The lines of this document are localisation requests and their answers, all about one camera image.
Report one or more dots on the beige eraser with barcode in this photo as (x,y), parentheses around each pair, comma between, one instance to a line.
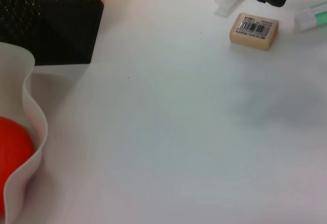
(254,31)

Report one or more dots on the pale green wavy fruit bowl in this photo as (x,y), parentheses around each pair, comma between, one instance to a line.
(33,121)

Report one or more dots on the black mesh pen holder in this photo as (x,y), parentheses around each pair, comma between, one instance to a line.
(51,22)

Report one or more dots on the orange fruit with knob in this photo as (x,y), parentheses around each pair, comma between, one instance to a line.
(12,152)

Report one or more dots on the green pen with white cap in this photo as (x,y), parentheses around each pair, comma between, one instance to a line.
(316,17)

